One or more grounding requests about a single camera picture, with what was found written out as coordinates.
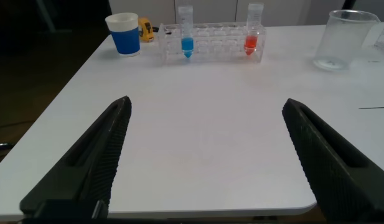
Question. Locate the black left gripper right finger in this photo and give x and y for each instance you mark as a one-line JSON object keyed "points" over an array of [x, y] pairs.
{"points": [[335, 174]]}

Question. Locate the metal chair frame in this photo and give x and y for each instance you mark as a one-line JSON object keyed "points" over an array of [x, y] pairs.
{"points": [[2, 145]]}

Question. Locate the thin black stick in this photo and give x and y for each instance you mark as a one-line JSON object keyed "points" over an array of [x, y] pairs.
{"points": [[375, 108]]}

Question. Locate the test tube with blue liquid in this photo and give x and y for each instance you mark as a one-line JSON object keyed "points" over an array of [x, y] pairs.
{"points": [[187, 45]]}

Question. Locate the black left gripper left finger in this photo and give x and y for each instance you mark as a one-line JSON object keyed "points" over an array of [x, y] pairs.
{"points": [[86, 174]]}

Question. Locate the white folding partition screen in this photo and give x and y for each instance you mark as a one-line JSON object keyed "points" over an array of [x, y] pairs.
{"points": [[216, 9]]}

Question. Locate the yellow tape measure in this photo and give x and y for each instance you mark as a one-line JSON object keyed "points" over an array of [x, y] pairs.
{"points": [[145, 31]]}

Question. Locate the clear beaker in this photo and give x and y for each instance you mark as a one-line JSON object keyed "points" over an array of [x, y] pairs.
{"points": [[341, 40]]}

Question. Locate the blue and white paper cup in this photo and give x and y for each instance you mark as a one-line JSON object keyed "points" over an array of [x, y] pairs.
{"points": [[125, 40]]}

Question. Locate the test tube with red liquid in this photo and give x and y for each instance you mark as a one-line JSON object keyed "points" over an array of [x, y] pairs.
{"points": [[251, 42]]}

